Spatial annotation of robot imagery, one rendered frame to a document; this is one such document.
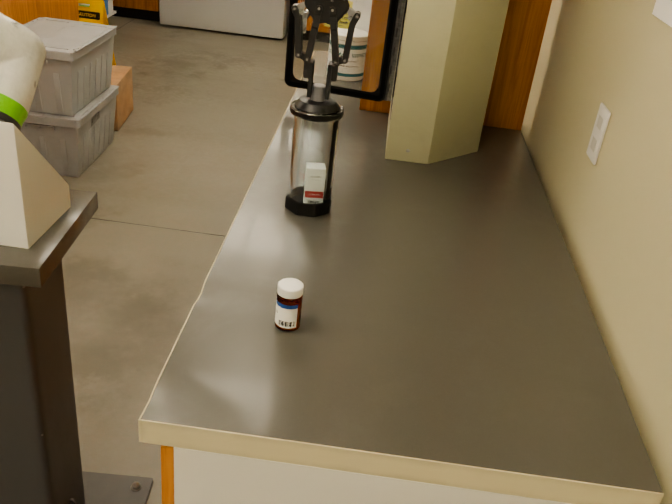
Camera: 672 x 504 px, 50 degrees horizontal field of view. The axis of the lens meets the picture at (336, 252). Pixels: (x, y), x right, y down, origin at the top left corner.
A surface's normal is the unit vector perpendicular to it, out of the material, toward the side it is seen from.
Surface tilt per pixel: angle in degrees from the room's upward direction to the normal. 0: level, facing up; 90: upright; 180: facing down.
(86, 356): 0
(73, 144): 96
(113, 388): 0
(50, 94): 95
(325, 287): 0
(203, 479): 90
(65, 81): 95
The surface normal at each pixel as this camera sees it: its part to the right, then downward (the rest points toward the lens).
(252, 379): 0.11, -0.87
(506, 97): -0.09, 0.48
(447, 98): 0.64, 0.43
